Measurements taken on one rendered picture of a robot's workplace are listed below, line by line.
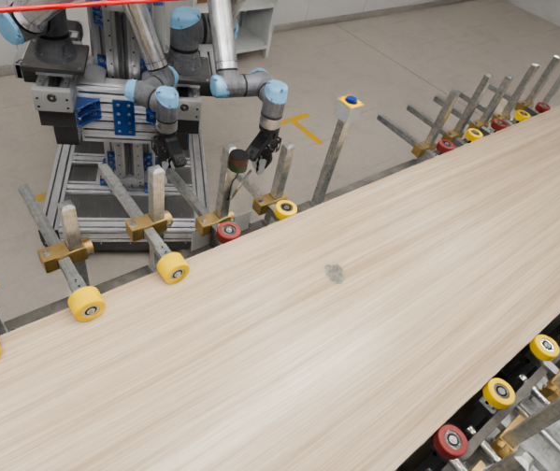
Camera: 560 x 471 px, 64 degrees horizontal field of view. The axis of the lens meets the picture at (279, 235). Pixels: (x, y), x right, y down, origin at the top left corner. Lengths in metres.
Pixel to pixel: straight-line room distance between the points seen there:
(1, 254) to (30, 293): 0.31
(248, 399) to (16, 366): 0.56
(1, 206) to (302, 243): 1.94
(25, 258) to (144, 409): 1.65
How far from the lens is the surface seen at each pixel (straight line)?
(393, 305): 1.49
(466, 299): 1.64
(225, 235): 1.50
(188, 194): 1.69
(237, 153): 1.40
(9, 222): 2.89
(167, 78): 1.77
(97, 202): 2.62
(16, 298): 2.54
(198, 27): 1.98
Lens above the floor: 2.00
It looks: 45 degrees down
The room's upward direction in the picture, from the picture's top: 16 degrees clockwise
